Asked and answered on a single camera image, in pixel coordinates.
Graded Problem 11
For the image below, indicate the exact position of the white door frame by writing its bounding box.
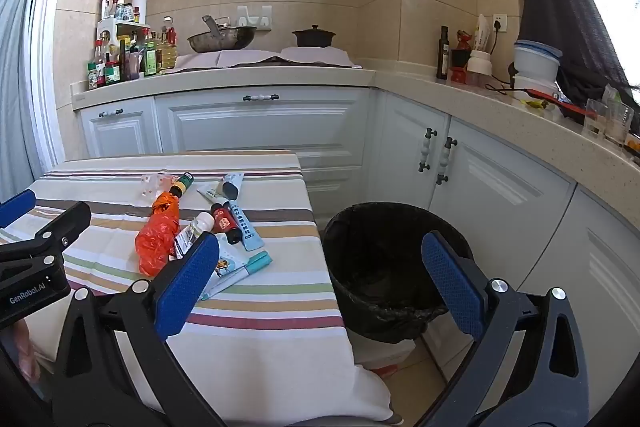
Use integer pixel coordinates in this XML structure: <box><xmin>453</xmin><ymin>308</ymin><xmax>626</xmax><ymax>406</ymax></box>
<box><xmin>30</xmin><ymin>0</ymin><xmax>86</xmax><ymax>168</ymax></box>

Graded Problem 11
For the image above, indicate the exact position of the clear wrapper with orange print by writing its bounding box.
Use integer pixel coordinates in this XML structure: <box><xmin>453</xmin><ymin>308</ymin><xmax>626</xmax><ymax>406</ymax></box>
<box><xmin>140</xmin><ymin>173</ymin><xmax>178</xmax><ymax>202</ymax></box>

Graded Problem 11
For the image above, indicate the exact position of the black trash bin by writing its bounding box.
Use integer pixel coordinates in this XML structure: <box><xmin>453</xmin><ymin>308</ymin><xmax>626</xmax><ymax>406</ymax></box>
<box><xmin>322</xmin><ymin>202</ymin><xmax>475</xmax><ymax>344</ymax></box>

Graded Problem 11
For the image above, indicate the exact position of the white container with blue lid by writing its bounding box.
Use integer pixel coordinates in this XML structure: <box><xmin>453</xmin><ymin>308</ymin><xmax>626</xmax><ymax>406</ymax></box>
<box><xmin>513</xmin><ymin>39</ymin><xmax>563</xmax><ymax>82</ymax></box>

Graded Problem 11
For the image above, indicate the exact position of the white lidded jar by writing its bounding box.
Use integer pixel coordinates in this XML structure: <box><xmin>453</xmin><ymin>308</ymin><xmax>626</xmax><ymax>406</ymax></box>
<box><xmin>466</xmin><ymin>49</ymin><xmax>496</xmax><ymax>88</ymax></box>

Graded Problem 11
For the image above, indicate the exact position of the light blue tube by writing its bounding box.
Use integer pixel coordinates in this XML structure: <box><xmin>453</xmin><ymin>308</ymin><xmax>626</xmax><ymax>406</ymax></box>
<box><xmin>229</xmin><ymin>202</ymin><xmax>265</xmax><ymax>252</ymax></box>

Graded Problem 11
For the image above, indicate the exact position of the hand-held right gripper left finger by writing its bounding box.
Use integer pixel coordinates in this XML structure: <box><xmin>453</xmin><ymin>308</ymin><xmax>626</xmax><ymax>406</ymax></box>
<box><xmin>50</xmin><ymin>232</ymin><xmax>228</xmax><ymax>427</ymax></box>

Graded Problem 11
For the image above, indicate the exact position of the pale stove cover cloth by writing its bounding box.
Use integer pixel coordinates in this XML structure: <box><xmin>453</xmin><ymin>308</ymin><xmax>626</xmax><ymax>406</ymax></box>
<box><xmin>175</xmin><ymin>47</ymin><xmax>362</xmax><ymax>70</ymax></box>

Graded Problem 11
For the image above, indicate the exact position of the dark hanging cloth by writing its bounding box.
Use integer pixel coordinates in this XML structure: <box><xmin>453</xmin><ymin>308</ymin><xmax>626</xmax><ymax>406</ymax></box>
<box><xmin>515</xmin><ymin>0</ymin><xmax>640</xmax><ymax>135</ymax></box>

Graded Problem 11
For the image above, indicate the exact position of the clear drinking glass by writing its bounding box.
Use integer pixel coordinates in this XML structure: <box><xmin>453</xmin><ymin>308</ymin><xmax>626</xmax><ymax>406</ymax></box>
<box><xmin>581</xmin><ymin>98</ymin><xmax>608</xmax><ymax>138</ymax></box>
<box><xmin>603</xmin><ymin>99</ymin><xmax>636</xmax><ymax>145</ymax></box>

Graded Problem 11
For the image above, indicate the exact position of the red packet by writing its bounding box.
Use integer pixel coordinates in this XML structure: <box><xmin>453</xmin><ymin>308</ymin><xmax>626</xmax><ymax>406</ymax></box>
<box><xmin>210</xmin><ymin>202</ymin><xmax>243</xmax><ymax>245</ymax></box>

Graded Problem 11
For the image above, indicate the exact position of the white plastic container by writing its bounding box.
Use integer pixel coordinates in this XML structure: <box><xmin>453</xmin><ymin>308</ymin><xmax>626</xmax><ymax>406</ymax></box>
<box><xmin>512</xmin><ymin>74</ymin><xmax>560</xmax><ymax>98</ymax></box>

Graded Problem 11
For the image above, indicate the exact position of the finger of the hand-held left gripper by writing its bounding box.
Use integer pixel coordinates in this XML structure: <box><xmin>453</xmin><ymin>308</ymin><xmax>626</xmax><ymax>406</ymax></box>
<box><xmin>0</xmin><ymin>189</ymin><xmax>37</xmax><ymax>229</ymax></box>
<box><xmin>0</xmin><ymin>202</ymin><xmax>92</xmax><ymax>265</ymax></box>

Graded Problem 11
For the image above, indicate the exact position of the striped tablecloth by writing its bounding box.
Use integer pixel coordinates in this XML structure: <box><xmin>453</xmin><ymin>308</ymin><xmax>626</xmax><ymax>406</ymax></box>
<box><xmin>0</xmin><ymin>150</ymin><xmax>396</xmax><ymax>423</ymax></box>

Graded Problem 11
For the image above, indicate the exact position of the black power cable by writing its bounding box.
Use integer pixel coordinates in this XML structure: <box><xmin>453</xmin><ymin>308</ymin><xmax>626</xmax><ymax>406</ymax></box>
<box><xmin>484</xmin><ymin>23</ymin><xmax>516</xmax><ymax>96</ymax></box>

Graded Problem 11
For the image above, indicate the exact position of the grey tube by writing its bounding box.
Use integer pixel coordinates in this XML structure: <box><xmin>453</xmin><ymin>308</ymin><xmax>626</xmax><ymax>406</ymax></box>
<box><xmin>220</xmin><ymin>172</ymin><xmax>245</xmax><ymax>199</ymax></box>

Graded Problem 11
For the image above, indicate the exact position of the steel wok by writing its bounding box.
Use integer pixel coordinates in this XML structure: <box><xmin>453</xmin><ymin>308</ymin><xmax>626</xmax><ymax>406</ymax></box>
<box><xmin>187</xmin><ymin>15</ymin><xmax>258</xmax><ymax>54</ymax></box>

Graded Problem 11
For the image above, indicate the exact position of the black pot with lid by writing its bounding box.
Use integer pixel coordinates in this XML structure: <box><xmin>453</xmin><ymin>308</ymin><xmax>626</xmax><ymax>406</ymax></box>
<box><xmin>292</xmin><ymin>25</ymin><xmax>337</xmax><ymax>48</ymax></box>

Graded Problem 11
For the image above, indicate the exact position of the dark olive oil bottle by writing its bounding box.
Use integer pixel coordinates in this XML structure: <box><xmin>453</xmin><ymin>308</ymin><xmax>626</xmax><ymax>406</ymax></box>
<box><xmin>436</xmin><ymin>26</ymin><xmax>450</xmax><ymax>80</ymax></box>

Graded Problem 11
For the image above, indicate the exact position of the white shelf rack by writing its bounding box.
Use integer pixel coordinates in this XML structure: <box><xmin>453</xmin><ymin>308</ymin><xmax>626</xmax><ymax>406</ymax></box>
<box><xmin>97</xmin><ymin>19</ymin><xmax>151</xmax><ymax>52</ymax></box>

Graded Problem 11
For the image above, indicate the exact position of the white corner cabinet door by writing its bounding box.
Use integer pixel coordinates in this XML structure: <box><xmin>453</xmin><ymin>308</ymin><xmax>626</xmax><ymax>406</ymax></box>
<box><xmin>377</xmin><ymin>94</ymin><xmax>451</xmax><ymax>218</ymax></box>

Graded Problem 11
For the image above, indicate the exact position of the small white bottle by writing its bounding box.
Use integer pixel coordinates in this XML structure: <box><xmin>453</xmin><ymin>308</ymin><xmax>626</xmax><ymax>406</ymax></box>
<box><xmin>172</xmin><ymin>212</ymin><xmax>216</xmax><ymax>260</ymax></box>

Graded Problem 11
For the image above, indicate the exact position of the yellow cooking oil bottle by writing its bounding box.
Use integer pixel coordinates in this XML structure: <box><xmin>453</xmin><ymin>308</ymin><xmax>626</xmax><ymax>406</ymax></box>
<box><xmin>155</xmin><ymin>27</ymin><xmax>180</xmax><ymax>72</ymax></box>

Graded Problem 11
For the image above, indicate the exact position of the white paper packet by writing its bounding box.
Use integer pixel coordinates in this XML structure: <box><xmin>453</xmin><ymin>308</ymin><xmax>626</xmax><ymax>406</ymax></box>
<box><xmin>474</xmin><ymin>14</ymin><xmax>491</xmax><ymax>52</ymax></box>

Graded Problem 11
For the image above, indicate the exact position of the green bottle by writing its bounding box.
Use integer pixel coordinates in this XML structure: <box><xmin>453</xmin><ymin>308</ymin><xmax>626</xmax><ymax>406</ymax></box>
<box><xmin>169</xmin><ymin>172</ymin><xmax>195</xmax><ymax>198</ymax></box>

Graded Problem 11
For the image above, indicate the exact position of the orange plastic bag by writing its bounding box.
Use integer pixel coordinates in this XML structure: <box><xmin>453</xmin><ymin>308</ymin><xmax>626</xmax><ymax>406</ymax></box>
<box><xmin>135</xmin><ymin>192</ymin><xmax>182</xmax><ymax>278</ymax></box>

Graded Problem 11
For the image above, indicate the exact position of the red handled tool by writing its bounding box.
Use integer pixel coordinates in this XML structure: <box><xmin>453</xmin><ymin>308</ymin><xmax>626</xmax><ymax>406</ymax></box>
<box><xmin>527</xmin><ymin>88</ymin><xmax>598</xmax><ymax>120</ymax></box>

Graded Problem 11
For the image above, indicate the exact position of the person's left hand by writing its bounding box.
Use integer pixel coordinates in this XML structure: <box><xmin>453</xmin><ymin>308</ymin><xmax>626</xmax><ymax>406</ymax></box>
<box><xmin>10</xmin><ymin>320</ymin><xmax>42</xmax><ymax>383</ymax></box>

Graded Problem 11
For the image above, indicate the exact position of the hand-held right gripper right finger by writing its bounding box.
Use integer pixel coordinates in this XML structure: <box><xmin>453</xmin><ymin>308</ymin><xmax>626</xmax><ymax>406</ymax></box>
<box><xmin>417</xmin><ymin>231</ymin><xmax>591</xmax><ymax>427</ymax></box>

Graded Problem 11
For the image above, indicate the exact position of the white wall rack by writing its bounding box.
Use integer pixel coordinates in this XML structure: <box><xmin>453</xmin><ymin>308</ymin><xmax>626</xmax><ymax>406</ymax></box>
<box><xmin>236</xmin><ymin>5</ymin><xmax>273</xmax><ymax>30</ymax></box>

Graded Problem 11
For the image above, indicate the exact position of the cluster of condiment bottles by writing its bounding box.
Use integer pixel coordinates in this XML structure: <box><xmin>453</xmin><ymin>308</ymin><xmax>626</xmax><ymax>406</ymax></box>
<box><xmin>87</xmin><ymin>0</ymin><xmax>180</xmax><ymax>90</ymax></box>

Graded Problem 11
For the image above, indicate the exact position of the white box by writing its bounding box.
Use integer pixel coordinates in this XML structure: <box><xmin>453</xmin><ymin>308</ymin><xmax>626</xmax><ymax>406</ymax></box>
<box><xmin>350</xmin><ymin>332</ymin><xmax>418</xmax><ymax>375</ymax></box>

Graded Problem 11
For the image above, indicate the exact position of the narrow white cabinet door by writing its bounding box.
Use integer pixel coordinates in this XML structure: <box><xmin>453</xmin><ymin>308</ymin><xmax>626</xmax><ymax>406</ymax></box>
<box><xmin>80</xmin><ymin>97</ymin><xmax>161</xmax><ymax>158</ymax></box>

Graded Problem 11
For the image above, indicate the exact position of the white printed sachet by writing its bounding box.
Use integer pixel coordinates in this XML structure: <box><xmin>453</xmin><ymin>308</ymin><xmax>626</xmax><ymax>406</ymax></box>
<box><xmin>200</xmin><ymin>247</ymin><xmax>248</xmax><ymax>300</ymax></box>

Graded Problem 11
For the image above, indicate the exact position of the wide white cabinet door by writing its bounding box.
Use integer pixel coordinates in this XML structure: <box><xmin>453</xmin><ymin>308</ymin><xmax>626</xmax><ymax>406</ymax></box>
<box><xmin>155</xmin><ymin>89</ymin><xmax>371</xmax><ymax>218</ymax></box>

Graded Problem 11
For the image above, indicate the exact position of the beige stone countertop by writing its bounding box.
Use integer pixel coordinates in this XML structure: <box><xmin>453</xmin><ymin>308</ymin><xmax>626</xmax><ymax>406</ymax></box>
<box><xmin>70</xmin><ymin>57</ymin><xmax>640</xmax><ymax>208</ymax></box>

